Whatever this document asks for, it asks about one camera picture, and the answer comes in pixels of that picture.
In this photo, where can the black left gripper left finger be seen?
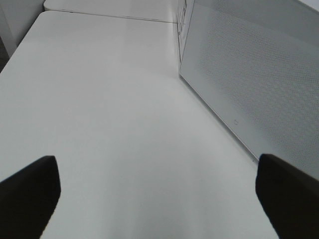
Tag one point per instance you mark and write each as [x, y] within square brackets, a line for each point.
[28, 199]

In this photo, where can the white microwave oven body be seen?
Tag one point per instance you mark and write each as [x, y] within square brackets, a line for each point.
[183, 17]

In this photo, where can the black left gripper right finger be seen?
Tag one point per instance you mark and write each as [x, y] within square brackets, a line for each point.
[289, 198]

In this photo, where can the white microwave door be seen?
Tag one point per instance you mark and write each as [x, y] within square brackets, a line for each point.
[255, 63]

